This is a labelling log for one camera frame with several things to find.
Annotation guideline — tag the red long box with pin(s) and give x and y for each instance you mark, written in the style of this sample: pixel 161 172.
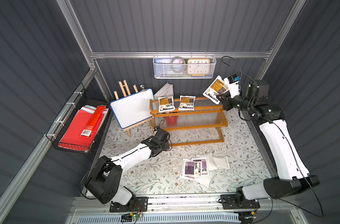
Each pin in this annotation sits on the red long box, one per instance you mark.
pixel 87 131

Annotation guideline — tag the round grey tape roll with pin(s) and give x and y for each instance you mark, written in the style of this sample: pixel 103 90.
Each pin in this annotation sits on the round grey tape roll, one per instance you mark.
pixel 177 65

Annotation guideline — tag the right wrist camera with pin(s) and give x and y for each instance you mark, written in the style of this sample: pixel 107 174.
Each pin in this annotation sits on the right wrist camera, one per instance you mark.
pixel 233 83

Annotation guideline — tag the white plain bag right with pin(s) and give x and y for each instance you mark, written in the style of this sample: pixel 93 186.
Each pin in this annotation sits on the white plain bag right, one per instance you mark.
pixel 222 162

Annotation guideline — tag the red cup behind shelf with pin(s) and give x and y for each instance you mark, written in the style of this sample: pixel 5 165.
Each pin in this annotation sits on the red cup behind shelf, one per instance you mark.
pixel 171 121

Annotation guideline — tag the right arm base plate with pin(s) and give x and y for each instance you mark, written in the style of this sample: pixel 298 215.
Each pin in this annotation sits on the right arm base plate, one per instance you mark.
pixel 233 201

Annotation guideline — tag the orange wooden three-tier shelf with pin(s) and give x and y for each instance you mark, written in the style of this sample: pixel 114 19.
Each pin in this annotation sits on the orange wooden three-tier shelf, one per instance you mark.
pixel 201 126

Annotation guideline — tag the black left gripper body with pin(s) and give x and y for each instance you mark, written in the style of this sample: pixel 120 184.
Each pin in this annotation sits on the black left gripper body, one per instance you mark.
pixel 163 135

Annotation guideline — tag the small green circuit board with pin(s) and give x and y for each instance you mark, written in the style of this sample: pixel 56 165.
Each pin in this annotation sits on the small green circuit board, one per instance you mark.
pixel 129 217

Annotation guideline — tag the white wire wall basket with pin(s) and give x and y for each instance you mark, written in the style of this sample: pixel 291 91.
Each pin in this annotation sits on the white wire wall basket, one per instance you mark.
pixel 164 71

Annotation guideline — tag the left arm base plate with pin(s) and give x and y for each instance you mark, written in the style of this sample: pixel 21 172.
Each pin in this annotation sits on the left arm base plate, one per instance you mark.
pixel 136 204

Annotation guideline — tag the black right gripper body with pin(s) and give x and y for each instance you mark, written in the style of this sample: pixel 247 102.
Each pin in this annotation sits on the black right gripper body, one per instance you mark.
pixel 229 100

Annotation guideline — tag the yellow square clock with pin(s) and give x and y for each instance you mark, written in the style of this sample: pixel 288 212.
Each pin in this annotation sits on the yellow square clock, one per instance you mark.
pixel 198 66

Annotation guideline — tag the white plain bag upper left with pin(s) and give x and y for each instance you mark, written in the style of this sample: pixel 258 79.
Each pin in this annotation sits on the white plain bag upper left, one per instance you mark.
pixel 211 164

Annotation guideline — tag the white plain bag lower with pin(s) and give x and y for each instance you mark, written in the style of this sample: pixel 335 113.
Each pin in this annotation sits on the white plain bag lower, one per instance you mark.
pixel 204 180

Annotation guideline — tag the white book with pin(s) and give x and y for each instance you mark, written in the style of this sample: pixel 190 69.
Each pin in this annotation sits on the white book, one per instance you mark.
pixel 165 91

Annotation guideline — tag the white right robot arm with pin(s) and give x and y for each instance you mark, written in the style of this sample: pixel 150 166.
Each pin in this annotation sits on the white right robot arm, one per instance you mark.
pixel 292 175

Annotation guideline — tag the white plain bag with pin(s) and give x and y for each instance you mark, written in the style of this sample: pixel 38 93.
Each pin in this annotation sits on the white plain bag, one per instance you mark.
pixel 204 180
pixel 211 164
pixel 222 162

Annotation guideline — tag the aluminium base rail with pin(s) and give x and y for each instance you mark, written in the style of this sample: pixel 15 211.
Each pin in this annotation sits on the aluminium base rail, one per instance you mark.
pixel 176 203

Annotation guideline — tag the white board blue frame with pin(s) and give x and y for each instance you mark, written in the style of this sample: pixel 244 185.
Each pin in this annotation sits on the white board blue frame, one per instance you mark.
pixel 132 109

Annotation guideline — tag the wooden easel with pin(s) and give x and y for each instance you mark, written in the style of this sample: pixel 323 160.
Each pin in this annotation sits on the wooden easel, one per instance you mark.
pixel 126 92

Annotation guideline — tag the purple coffee bag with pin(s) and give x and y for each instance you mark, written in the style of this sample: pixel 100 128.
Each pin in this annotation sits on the purple coffee bag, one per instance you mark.
pixel 204 169
pixel 196 168
pixel 185 172

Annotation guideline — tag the red folder stack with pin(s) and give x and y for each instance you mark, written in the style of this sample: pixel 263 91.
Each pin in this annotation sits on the red folder stack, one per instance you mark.
pixel 72 140

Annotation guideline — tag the blue box in basket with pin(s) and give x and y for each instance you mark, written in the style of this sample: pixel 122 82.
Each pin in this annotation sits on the blue box in basket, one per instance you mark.
pixel 161 61

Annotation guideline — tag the black wire side basket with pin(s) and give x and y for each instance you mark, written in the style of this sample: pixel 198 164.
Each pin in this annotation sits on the black wire side basket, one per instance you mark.
pixel 84 97

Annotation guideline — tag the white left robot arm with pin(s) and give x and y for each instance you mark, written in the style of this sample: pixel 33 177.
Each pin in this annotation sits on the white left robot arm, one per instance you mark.
pixel 103 180

